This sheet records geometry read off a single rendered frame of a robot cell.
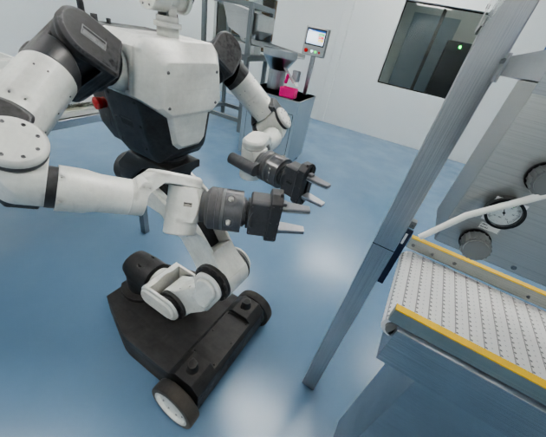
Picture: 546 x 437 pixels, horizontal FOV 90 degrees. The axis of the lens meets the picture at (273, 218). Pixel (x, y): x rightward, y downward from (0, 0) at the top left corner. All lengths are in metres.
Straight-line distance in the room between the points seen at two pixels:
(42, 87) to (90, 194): 0.19
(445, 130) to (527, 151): 0.33
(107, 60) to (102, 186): 0.27
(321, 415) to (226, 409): 0.40
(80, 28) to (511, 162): 0.70
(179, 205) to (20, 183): 0.23
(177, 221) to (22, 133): 0.25
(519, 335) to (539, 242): 0.35
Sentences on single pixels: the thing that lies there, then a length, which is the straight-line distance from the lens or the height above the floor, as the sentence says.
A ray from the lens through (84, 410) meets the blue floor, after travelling 1.45.
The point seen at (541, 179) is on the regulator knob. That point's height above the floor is 1.22.
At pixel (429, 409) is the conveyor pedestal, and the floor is 0.67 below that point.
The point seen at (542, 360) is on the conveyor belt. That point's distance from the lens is 0.75.
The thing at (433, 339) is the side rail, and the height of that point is 0.91.
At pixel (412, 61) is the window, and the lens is 5.56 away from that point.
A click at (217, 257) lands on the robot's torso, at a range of 0.91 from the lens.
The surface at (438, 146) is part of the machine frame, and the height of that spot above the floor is 1.15.
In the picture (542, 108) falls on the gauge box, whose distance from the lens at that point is 0.39.
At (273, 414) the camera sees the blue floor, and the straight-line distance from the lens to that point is 1.40.
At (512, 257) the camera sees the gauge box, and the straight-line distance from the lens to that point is 0.45.
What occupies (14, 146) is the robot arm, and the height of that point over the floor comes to 1.12.
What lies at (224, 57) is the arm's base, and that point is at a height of 1.20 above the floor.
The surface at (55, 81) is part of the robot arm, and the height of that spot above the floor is 1.17.
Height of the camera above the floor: 1.30
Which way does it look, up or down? 34 degrees down
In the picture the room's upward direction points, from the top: 12 degrees clockwise
